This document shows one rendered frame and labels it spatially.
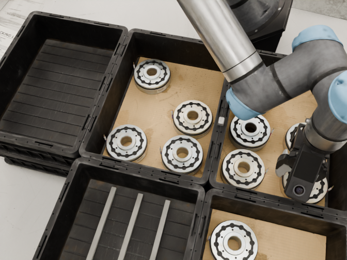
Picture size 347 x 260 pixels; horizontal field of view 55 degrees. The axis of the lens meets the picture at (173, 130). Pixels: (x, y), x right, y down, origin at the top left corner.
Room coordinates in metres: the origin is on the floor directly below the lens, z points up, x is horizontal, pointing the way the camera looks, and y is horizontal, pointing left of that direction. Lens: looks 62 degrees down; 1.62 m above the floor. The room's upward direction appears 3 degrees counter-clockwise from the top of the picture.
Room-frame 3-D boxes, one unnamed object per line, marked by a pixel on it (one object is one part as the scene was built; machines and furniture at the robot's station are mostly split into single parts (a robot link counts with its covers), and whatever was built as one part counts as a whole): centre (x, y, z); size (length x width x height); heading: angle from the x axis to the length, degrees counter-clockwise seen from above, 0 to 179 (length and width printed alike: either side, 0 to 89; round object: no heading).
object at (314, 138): (0.28, -0.28, 1.07); 0.08 x 0.08 x 0.05
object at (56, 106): (0.54, 0.31, 0.87); 0.40 x 0.30 x 0.11; 163
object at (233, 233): (0.12, -0.12, 0.86); 0.05 x 0.05 x 0.01
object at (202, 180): (0.46, 0.02, 0.92); 0.40 x 0.30 x 0.02; 163
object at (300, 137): (0.28, -0.28, 0.99); 0.09 x 0.08 x 0.12; 157
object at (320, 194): (0.25, -0.30, 0.86); 0.10 x 0.10 x 0.01
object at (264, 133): (0.39, -0.20, 0.86); 0.10 x 0.10 x 0.01
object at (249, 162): (0.29, -0.16, 0.86); 0.05 x 0.05 x 0.01
